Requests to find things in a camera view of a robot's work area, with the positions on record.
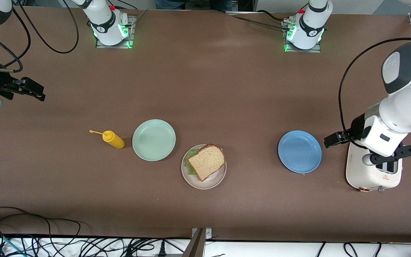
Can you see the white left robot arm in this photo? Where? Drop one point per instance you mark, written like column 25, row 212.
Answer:
column 405, row 100

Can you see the green lettuce leaf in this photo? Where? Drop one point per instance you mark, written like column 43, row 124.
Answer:
column 190, row 160

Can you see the beige plate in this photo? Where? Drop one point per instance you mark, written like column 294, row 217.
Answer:
column 211, row 184

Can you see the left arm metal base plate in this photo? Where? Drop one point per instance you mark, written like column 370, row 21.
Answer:
column 314, row 50

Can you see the person in blue jeans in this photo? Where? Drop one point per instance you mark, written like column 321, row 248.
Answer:
column 191, row 4

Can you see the yellow mustard squeeze bottle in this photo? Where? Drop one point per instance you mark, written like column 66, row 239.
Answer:
column 114, row 140

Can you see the mint green plate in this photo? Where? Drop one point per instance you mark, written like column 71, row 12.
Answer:
column 153, row 140

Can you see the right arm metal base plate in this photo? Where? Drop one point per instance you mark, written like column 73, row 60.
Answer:
column 131, row 21

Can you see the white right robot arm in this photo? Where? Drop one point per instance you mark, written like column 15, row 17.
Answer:
column 105, row 21

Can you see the brown bread slice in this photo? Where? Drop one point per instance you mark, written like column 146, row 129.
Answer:
column 207, row 162

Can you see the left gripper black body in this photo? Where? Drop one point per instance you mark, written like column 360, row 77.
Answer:
column 355, row 132

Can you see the grey metal table bracket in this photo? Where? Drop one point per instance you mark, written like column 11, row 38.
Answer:
column 198, row 246

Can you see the blue plate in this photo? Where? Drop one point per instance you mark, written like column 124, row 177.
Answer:
column 299, row 152

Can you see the black power plug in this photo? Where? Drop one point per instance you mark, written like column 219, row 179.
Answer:
column 162, row 250

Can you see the white two-slot toaster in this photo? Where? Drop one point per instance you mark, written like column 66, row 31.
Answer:
column 357, row 171

